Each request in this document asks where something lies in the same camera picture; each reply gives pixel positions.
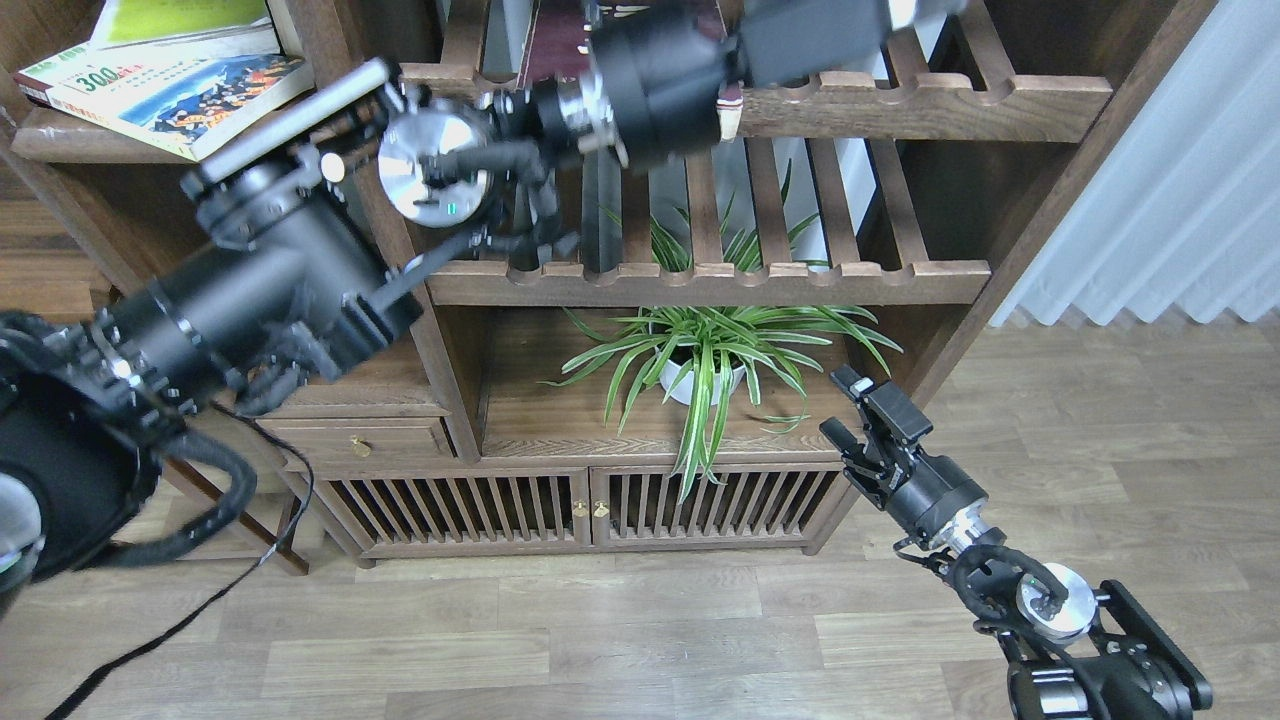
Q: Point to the white plant pot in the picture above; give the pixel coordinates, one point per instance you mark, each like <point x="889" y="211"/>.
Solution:
<point x="686" y="371"/>

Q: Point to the maroon book white characters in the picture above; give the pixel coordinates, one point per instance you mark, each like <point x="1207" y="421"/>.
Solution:
<point x="557" y="45"/>

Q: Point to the white curtain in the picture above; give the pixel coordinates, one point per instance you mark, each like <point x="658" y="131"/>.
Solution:
<point x="1182" y="219"/>

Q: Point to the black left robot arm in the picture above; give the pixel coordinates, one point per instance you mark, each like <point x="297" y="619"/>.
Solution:
<point x="321" y="228"/>

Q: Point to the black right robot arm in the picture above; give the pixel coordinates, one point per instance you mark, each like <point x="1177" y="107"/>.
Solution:
<point x="1073" y="651"/>

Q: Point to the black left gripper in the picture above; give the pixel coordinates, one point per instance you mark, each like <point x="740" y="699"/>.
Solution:
<point x="651" y="88"/>

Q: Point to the yellow green book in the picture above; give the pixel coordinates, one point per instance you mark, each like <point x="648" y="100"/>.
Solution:
<point x="185" y="29"/>

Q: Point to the green spider plant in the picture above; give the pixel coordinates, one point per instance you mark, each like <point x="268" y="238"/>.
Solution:
<point x="765" y="338"/>

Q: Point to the dark wooden bookshelf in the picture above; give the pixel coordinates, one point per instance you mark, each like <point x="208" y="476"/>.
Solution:
<point x="920" y="195"/>

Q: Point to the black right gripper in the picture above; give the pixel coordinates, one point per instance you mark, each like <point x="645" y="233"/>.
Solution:
<point x="932" y="499"/>

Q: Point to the book with mountain cover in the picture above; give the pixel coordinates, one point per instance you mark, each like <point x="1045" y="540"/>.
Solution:
<point x="190" y="107"/>

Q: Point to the brass drawer knob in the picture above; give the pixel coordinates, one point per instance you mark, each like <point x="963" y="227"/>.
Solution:
<point x="360" y="447"/>

